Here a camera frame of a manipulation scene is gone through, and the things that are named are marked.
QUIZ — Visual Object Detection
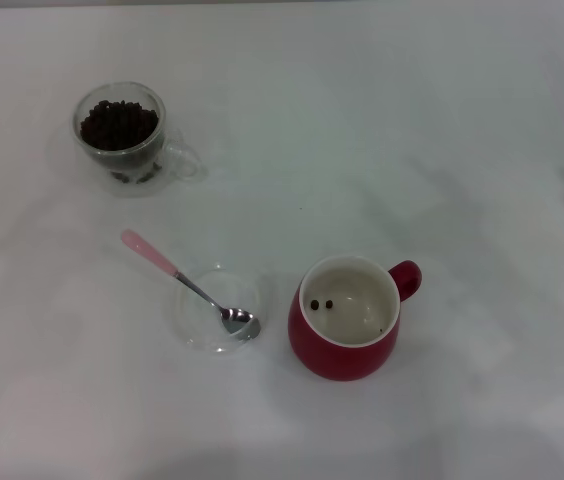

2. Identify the clear glass saucer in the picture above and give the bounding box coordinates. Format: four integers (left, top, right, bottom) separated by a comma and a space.
170, 266, 274, 356

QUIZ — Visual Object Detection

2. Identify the pink-handled metal spoon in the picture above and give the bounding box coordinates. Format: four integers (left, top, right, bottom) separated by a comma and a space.
120, 228, 263, 342

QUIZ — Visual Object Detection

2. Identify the coffee beans pile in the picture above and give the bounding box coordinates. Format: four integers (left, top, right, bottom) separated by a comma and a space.
79, 98, 160, 184

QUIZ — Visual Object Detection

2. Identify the red ceramic mug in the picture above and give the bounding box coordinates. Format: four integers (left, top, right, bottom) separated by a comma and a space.
287, 253, 424, 383

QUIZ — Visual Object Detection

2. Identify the double-wall glass cup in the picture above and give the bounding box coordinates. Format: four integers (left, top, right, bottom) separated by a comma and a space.
70, 80, 204, 198

